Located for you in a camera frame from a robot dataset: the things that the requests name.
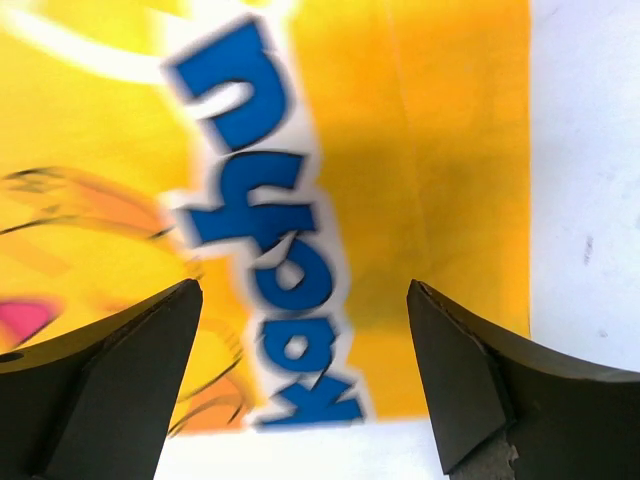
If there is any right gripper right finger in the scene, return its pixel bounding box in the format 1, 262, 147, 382
407, 281, 639, 479

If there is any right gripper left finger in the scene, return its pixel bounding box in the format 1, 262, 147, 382
1, 279, 203, 480

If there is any yellow printed cloth napkin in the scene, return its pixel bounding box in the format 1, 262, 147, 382
1, 1, 530, 435

